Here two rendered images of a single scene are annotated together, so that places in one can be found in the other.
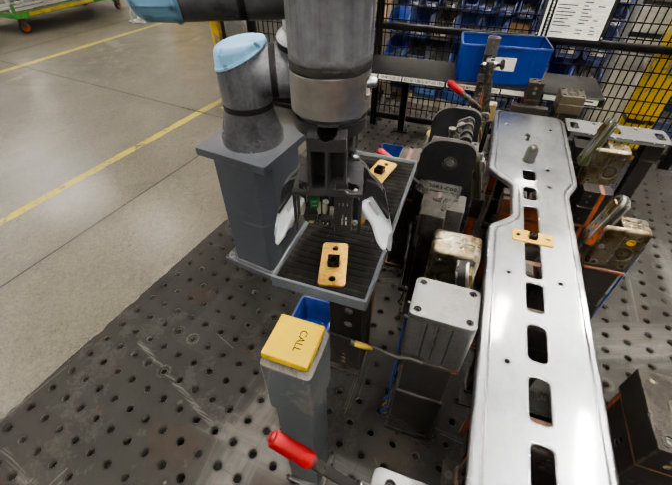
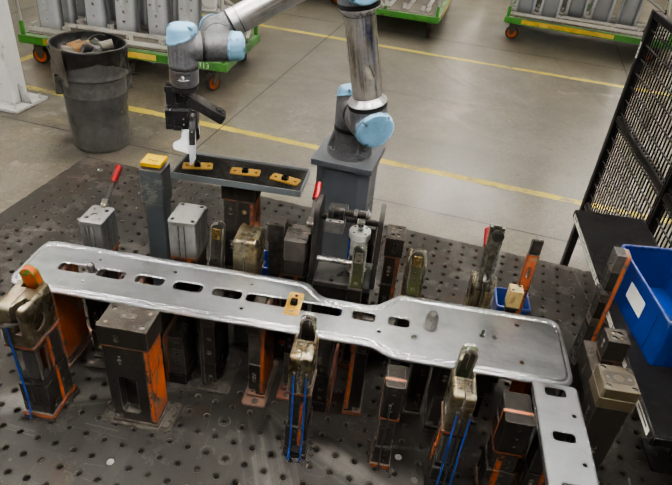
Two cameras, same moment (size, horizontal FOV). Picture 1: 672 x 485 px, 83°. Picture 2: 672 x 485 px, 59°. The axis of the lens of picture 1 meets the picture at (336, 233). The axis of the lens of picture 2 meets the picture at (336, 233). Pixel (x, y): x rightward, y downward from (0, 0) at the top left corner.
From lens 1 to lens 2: 1.66 m
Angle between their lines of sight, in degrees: 59
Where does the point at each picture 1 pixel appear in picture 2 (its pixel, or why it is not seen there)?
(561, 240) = (294, 320)
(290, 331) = (157, 158)
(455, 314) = (178, 214)
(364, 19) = (171, 54)
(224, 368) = not seen: hidden behind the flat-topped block
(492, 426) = (136, 261)
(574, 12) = not seen: outside the picture
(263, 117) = (341, 136)
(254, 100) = (338, 121)
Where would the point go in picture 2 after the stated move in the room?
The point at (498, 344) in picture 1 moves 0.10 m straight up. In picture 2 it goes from (187, 270) to (185, 239)
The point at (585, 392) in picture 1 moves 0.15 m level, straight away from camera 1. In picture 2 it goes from (152, 298) to (187, 330)
